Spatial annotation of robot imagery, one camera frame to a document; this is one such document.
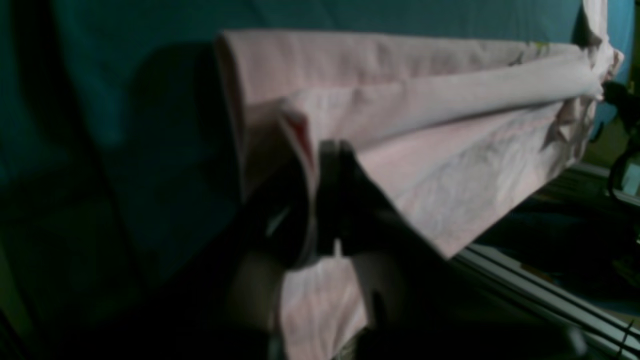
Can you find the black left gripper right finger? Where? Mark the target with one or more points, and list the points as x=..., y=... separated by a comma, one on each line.
x=418, y=307

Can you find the teal table cloth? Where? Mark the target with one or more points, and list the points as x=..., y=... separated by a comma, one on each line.
x=117, y=158

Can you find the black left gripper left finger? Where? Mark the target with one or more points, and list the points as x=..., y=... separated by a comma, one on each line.
x=221, y=305

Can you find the pink T-shirt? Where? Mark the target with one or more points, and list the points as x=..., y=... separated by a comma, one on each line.
x=453, y=131

